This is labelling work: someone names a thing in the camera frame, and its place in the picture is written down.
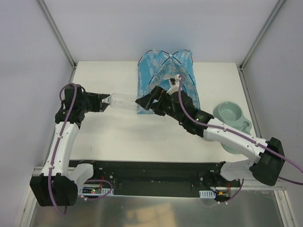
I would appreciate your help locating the thin black tent pole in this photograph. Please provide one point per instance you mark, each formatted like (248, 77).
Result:
(148, 76)

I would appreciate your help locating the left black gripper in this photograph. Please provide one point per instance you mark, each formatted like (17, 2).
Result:
(95, 102)

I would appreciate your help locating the green double pet bowl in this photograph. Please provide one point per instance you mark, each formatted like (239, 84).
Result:
(231, 114)

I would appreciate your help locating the clear plastic water bottle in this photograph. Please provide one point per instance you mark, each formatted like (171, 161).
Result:
(121, 101)

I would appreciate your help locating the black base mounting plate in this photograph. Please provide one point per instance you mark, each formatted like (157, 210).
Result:
(157, 178)

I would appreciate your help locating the aluminium frame post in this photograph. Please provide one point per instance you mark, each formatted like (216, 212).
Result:
(263, 31)
(56, 32)

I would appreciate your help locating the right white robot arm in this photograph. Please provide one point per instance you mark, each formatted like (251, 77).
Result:
(264, 158)

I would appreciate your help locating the right aluminium frame post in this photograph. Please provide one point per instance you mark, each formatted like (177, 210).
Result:
(263, 31)

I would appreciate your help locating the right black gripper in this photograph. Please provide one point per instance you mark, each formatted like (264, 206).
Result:
(154, 101)

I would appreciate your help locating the aluminium front rail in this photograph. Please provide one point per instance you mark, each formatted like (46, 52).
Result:
(248, 184)

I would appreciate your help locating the left aluminium frame post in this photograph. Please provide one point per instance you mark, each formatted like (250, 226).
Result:
(56, 32)

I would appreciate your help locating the blue snowman pet tent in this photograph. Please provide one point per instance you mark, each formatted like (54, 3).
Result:
(189, 89)

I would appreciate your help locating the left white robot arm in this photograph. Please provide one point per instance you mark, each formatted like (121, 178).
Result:
(56, 185)

